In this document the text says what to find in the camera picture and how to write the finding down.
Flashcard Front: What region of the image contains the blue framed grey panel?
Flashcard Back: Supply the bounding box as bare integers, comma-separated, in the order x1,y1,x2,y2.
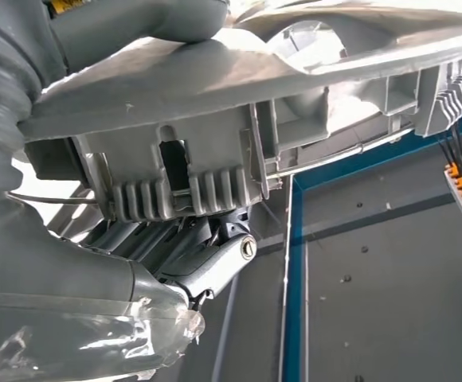
277,99,462,382

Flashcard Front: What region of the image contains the black wire bundle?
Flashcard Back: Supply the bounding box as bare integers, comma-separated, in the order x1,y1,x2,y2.
437,122,462,204

